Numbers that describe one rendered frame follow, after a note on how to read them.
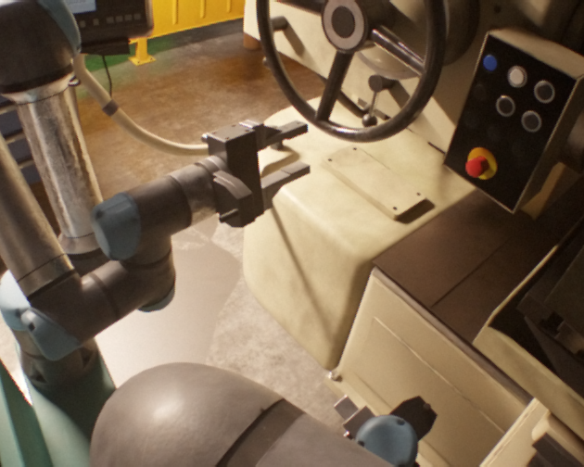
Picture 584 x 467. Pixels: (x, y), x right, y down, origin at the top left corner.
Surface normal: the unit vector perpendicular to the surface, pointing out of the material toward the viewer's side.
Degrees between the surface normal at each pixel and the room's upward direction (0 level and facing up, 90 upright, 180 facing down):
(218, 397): 24
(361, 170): 0
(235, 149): 75
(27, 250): 43
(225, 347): 0
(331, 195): 0
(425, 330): 90
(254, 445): 12
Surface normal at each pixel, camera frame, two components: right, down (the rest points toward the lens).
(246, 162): 0.66, 0.37
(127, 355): 0.11, -0.71
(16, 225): 0.37, -0.07
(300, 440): 0.33, -0.88
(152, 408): -0.35, -0.79
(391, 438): -0.13, -0.41
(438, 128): -0.75, 0.40
